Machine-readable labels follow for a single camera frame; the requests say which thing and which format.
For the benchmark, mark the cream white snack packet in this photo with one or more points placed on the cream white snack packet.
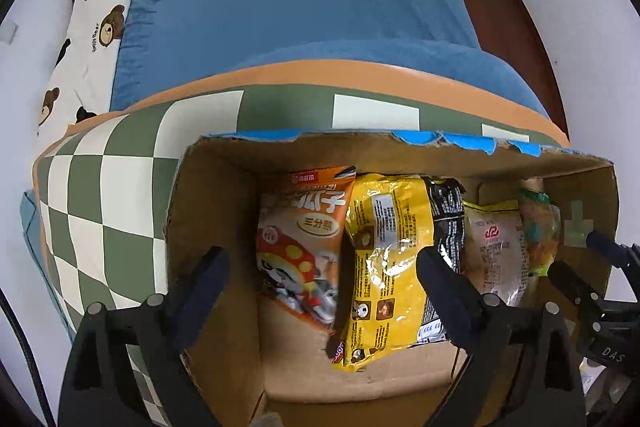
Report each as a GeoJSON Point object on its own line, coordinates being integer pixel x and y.
{"type": "Point", "coordinates": [492, 247]}

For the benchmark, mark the green checkered blanket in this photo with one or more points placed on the green checkered blanket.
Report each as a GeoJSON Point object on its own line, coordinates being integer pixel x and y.
{"type": "Point", "coordinates": [125, 157]}

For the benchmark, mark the colourful candy packet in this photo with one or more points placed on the colourful candy packet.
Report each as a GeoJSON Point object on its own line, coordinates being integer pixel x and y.
{"type": "Point", "coordinates": [540, 232]}

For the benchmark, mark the cardboard box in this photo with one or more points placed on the cardboard box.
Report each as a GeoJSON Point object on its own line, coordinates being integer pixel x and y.
{"type": "Point", "coordinates": [225, 207]}

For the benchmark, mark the bear print pillow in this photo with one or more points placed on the bear print pillow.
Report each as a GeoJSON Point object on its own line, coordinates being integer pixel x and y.
{"type": "Point", "coordinates": [95, 17]}

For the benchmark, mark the blue bedsheet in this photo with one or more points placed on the blue bedsheet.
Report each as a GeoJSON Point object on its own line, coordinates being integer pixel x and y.
{"type": "Point", "coordinates": [300, 7]}

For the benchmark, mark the yellow snack packet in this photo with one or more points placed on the yellow snack packet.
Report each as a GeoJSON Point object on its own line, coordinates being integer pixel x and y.
{"type": "Point", "coordinates": [380, 217]}

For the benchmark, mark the black snack packet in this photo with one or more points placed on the black snack packet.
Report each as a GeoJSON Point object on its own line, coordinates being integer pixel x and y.
{"type": "Point", "coordinates": [447, 217]}

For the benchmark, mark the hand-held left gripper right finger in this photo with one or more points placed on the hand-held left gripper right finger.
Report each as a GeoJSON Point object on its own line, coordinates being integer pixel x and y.
{"type": "Point", "coordinates": [450, 302]}

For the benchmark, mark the orange cartoon snack packet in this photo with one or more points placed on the orange cartoon snack packet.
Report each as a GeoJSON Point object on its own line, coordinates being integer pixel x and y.
{"type": "Point", "coordinates": [300, 227]}

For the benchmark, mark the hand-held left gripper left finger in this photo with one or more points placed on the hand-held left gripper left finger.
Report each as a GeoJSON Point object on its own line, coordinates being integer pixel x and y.
{"type": "Point", "coordinates": [200, 307]}

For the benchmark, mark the white wall socket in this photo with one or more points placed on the white wall socket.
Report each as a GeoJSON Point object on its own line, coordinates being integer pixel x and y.
{"type": "Point", "coordinates": [7, 32]}

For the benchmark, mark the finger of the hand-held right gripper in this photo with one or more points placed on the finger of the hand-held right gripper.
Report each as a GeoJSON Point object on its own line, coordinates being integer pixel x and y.
{"type": "Point", "coordinates": [602, 243]}
{"type": "Point", "coordinates": [570, 282]}

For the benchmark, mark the light blue cloth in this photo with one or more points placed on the light blue cloth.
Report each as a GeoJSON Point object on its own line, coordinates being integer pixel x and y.
{"type": "Point", "coordinates": [32, 232]}

